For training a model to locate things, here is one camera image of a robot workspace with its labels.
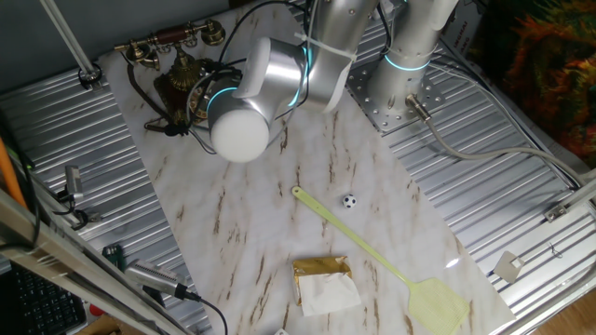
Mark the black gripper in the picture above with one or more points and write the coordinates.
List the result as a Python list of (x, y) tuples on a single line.
[(221, 74)]

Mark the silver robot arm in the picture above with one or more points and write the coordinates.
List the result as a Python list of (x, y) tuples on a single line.
[(261, 93)]

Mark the antique brass rotary phone base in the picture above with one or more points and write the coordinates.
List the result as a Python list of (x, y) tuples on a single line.
[(174, 93)]

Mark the brass and red phone handset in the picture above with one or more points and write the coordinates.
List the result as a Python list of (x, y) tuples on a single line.
[(172, 35)]

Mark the white marble pattern mat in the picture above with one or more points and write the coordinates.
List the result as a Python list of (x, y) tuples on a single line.
[(279, 232)]

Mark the small soccer ball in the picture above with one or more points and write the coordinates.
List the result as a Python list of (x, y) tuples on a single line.
[(349, 201)]

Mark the green hex key set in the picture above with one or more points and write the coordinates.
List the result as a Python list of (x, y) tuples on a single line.
[(113, 255)]

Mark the orange pole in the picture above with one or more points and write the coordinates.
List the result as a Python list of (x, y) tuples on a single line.
[(9, 177)]

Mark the gold tissue pack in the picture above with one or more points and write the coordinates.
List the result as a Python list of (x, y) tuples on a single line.
[(326, 293)]

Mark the white printed paper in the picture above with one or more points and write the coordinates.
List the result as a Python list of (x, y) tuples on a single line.
[(461, 32)]

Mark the grey box red stop button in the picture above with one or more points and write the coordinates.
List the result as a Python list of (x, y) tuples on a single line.
[(95, 310)]

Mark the black keyboard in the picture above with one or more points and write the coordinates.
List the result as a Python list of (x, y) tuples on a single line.
[(42, 307)]

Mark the yellow-green fly swatter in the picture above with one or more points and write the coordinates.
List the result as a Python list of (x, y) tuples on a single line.
[(437, 307)]

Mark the colourful orange green cloth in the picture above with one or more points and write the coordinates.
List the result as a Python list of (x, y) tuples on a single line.
[(549, 70)]

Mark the grey square tag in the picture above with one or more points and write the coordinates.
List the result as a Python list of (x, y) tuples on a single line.
[(507, 267)]

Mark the aluminium frame pole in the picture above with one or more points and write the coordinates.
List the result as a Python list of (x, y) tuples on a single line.
[(70, 42), (579, 193)]

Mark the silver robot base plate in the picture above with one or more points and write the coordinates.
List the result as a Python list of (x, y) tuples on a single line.
[(372, 107)]

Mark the small silver camera on mount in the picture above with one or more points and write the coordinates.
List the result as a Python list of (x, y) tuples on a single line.
[(73, 179)]

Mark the silver finned camera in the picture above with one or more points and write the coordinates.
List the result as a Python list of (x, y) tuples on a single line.
[(153, 277)]

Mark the aluminium frame beam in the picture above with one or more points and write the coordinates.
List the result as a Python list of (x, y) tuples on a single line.
[(70, 274)]

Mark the small metal corner bracket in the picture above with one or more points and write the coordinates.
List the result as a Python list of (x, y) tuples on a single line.
[(555, 213)]

